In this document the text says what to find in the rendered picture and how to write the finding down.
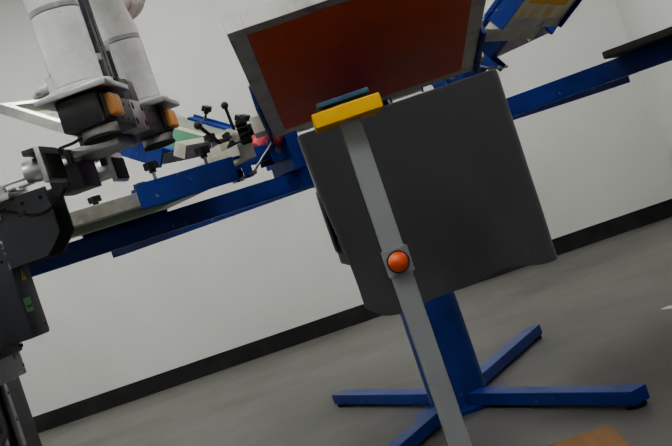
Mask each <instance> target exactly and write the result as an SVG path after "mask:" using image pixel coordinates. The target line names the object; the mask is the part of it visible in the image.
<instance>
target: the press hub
mask: <svg viewBox="0 0 672 446"><path fill-rule="evenodd" d="M424 306H425V309H426V312H427V315H428V318H429V321H430V324H431V327H432V330H433V333H434V336H435V339H436V341H437V344H438V347H439V350H440V353H441V356H442V359H443V362H444V365H445V368H446V371H447V374H448V377H449V380H450V382H451V385H452V388H453V391H454V394H455V397H456V400H457V403H458V406H459V409H460V412H461V415H462V416H464V415H468V414H470V413H473V412H476V411H478V410H481V409H483V408H485V407H487V406H489V405H470V402H469V399H468V396H467V393H470V392H472V391H474V390H476V389H478V388H480V387H504V386H502V385H487V386H486V383H485V380H484V378H483V375H482V372H481V369H480V366H479V363H478V360H477V357H476V354H475V351H474V348H473V345H472V342H471V340H470V337H469V334H468V331H467V328H466V325H465V322H464V319H463V316H462V313H461V310H460V307H459V304H458V301H457V299H456V296H455V293H454V291H453V292H450V293H447V294H444V295H442V296H439V297H437V298H435V299H432V300H430V301H428V302H427V303H425V304H424ZM400 316H401V319H402V322H403V325H404V328H405V331H406V334H407V337H408V340H409V343H410V346H411V348H412V351H413V354H414V357H415V360H416V363H417V366H418V369H419V372H420V375H421V378H422V381H423V384H424V387H425V389H426V392H427V395H428V398H429V401H430V404H431V405H428V406H426V407H425V408H423V409H422V410H421V411H419V413H418V414H417V416H416V418H417V420H418V419H419V418H420V417H421V416H422V415H424V414H425V413H426V412H427V411H428V410H429V409H431V408H432V407H433V406H434V402H433V399H432V396H431V393H430V390H429V387H428V384H427V381H426V378H425V375H424V373H423V370H422V367H421V364H420V361H419V358H418V355H417V352H416V349H415V346H414V343H413V340H412V337H411V334H410V332H409V329H408V326H407V323H406V320H405V317H404V314H403V313H401V314H400Z"/></svg>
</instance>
